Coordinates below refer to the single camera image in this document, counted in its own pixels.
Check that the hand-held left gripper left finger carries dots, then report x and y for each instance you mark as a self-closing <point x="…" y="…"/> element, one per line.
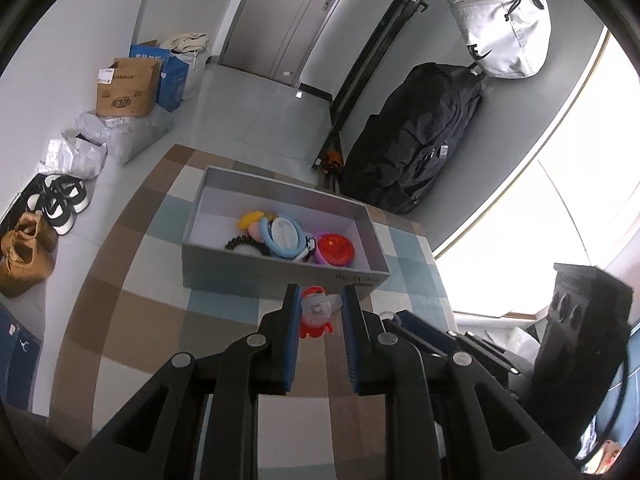
<point x="290" y="345"/>

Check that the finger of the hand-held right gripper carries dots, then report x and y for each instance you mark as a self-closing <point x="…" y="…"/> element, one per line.
<point x="482" y="352"/>
<point x="422" y="332"/>

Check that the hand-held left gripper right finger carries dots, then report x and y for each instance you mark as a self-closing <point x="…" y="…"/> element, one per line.
<point x="352" y="345"/>

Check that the red and clear hair clip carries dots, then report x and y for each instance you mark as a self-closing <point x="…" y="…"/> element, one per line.
<point x="315" y="310"/>

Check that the grey cardboard box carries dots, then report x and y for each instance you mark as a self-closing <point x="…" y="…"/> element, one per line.
<point x="220" y="270"/>

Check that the yellow and pink toy charm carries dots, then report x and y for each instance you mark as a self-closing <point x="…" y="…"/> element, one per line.
<point x="250" y="221"/>

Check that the red round disc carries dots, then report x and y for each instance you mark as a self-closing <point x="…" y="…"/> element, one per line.
<point x="336" y="249"/>

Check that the window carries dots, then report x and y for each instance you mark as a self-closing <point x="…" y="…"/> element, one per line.
<point x="550" y="220"/>

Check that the checked tablecloth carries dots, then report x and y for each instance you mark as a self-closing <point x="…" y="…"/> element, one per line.
<point x="150" y="320"/>

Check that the orange tool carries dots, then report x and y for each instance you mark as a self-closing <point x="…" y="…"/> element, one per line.
<point x="334" y="161"/>

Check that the black backpack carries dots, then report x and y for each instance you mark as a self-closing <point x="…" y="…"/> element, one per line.
<point x="415" y="130"/>

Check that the clear plastic bag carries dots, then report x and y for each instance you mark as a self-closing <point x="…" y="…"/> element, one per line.
<point x="127" y="132"/>

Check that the black and white sandal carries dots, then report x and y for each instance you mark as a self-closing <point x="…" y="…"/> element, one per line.
<point x="70" y="192"/>

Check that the black and white sneakers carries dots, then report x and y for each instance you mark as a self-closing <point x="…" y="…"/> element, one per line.
<point x="52" y="212"/>

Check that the flat dark blue box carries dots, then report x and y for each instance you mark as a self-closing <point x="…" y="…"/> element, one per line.
<point x="17" y="360"/>

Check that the brown shoe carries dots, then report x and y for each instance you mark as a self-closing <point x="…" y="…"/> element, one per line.
<point x="25" y="267"/>
<point x="37" y="232"/>

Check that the white plastic bag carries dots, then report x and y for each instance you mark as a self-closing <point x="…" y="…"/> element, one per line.
<point x="80" y="157"/>

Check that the black metal rack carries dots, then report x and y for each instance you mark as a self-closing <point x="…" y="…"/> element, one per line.
<point x="370" y="55"/>

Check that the large blue box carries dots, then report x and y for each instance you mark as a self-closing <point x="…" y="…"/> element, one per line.
<point x="172" y="82"/>

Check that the brown cardboard box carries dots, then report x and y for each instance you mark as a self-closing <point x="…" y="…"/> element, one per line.
<point x="127" y="90"/>

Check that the white sports bag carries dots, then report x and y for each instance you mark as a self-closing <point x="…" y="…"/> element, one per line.
<point x="505" y="30"/>

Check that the white cloth bag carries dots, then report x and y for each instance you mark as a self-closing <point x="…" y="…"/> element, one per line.
<point x="187" y="45"/>

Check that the grey door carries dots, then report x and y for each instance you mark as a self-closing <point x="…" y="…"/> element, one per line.
<point x="285" y="15"/>

